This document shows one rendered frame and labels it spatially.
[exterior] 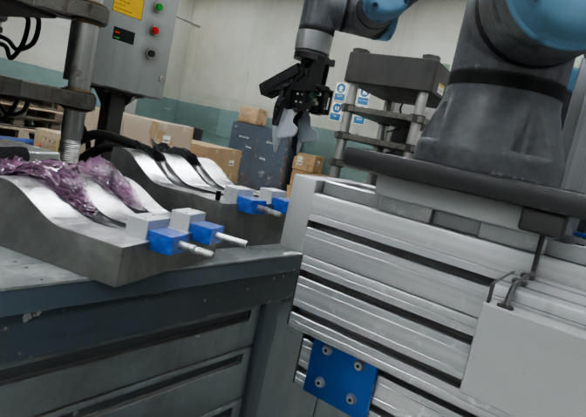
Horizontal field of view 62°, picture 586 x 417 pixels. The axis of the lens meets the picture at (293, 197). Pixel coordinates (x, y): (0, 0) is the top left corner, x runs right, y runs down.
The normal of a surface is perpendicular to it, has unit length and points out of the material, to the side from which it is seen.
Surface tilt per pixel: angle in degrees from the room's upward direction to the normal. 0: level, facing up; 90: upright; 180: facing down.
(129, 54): 90
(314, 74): 90
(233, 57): 90
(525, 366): 90
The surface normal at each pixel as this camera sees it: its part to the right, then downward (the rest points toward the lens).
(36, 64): 0.83, 0.24
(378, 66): -0.51, 0.00
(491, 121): -0.29, -0.25
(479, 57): -0.79, -0.10
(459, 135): -0.61, -0.35
